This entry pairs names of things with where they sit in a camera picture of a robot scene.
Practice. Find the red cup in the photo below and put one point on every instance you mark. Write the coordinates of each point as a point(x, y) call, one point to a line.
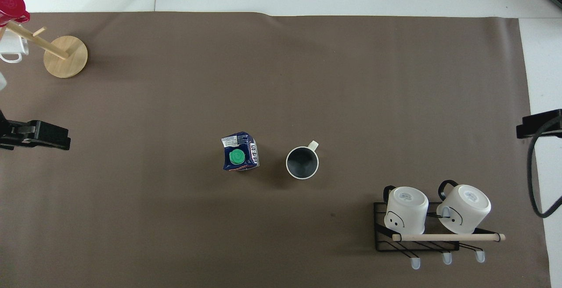
point(11, 2)

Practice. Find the blue milk carton green cap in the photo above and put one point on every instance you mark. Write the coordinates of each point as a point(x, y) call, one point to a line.
point(239, 154)

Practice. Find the dark cup with white rim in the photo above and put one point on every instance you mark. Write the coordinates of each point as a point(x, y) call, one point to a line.
point(302, 163)

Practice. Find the wooden mug tree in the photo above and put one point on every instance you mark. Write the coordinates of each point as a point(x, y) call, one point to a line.
point(66, 57)

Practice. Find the plain white mug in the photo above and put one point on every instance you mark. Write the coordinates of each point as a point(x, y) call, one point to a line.
point(11, 46)

